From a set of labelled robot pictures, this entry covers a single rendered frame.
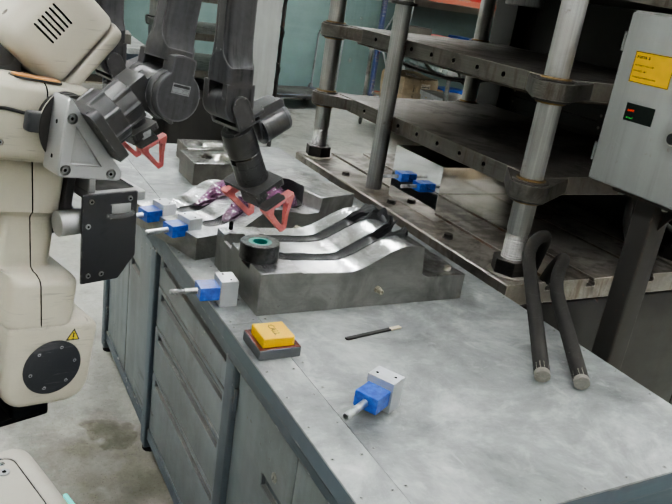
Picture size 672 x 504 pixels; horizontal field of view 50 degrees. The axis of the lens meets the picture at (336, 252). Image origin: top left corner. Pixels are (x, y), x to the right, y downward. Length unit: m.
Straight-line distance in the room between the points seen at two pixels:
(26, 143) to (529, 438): 0.90
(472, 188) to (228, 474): 1.17
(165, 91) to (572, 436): 0.84
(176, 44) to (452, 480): 0.75
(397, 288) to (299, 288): 0.24
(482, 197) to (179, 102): 1.39
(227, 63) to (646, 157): 1.00
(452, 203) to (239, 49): 1.22
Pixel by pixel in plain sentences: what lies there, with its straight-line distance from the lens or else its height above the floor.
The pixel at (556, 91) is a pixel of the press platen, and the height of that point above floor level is 1.27.
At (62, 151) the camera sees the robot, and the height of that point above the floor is 1.15.
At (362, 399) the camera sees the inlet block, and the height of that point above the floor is 0.83.
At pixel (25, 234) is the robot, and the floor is 0.96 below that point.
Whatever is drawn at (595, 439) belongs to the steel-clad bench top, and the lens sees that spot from 1.29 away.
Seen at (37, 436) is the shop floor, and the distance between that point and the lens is 2.47.
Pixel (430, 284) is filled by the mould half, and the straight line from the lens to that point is 1.61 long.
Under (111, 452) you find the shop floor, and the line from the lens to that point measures 2.39.
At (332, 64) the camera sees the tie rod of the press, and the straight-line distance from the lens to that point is 2.78.
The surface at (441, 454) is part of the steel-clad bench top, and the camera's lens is 1.13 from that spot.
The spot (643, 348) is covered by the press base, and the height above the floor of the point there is 0.53.
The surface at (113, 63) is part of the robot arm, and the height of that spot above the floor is 1.21.
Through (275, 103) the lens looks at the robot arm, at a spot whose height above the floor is 1.22.
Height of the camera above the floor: 1.43
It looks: 20 degrees down
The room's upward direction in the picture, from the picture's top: 9 degrees clockwise
